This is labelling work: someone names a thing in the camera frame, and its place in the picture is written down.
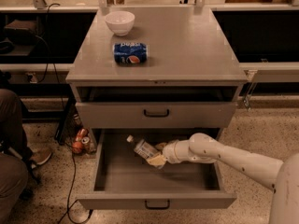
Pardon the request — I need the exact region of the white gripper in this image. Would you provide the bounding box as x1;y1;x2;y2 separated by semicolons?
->
147;140;189;169

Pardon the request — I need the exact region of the clear plastic water bottle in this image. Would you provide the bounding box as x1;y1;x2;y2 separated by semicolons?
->
126;135;159;160

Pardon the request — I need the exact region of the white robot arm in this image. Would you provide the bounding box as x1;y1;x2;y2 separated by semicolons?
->
147;133;299;224

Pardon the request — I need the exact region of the open grey lower drawer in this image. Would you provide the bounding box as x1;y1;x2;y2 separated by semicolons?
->
78;129;236;210

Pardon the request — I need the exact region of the closed grey upper drawer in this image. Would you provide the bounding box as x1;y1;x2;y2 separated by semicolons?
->
76;102;236;129

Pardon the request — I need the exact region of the grey metal drawer cabinet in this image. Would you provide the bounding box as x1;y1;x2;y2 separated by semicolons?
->
66;7;246;139

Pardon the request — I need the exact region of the silver soda can on floor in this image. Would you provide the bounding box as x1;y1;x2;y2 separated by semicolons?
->
81;136;91;153

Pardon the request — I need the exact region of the red soda can on floor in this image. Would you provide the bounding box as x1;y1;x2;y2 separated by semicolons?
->
75;128;89;142

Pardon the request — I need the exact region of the orange soda can on floor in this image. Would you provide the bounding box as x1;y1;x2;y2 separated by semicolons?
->
72;141;83;154

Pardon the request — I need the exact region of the blue pepsi can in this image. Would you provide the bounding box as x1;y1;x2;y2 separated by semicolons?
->
113;42;148;63

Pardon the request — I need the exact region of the brown shoe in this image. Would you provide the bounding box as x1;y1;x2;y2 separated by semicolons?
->
30;147;52;168

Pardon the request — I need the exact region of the white ceramic bowl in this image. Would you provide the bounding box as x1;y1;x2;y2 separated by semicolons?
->
105;11;135;36

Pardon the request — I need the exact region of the person leg in brown trousers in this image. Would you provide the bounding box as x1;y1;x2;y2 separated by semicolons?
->
0;89;28;224

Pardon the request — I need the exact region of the black drawer handle upper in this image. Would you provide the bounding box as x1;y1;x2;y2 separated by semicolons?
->
143;109;170;118

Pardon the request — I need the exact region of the black drawer handle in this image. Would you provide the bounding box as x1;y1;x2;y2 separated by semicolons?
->
144;200;170;210
143;109;170;118

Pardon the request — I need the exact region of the black drawer handle lower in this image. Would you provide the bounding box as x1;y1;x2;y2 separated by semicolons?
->
144;200;170;210

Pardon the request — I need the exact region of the black cable on floor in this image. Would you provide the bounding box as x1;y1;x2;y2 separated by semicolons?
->
36;3;94;224

